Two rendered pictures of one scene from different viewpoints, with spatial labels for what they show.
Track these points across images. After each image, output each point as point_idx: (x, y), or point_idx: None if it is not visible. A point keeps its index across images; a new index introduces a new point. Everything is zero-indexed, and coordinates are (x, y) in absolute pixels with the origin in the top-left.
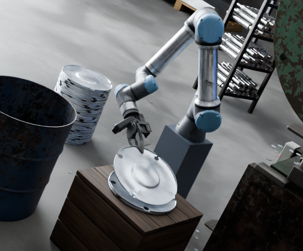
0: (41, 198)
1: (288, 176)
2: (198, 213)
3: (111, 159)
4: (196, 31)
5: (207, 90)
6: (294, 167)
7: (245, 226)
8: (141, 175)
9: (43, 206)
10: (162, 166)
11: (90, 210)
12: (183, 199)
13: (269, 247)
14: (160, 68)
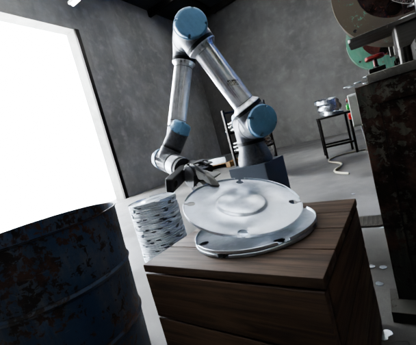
0: (157, 335)
1: None
2: (348, 201)
3: None
4: (180, 35)
5: (237, 91)
6: None
7: None
8: (235, 205)
9: (162, 344)
10: (254, 184)
11: (199, 313)
12: (311, 203)
13: None
14: (182, 116)
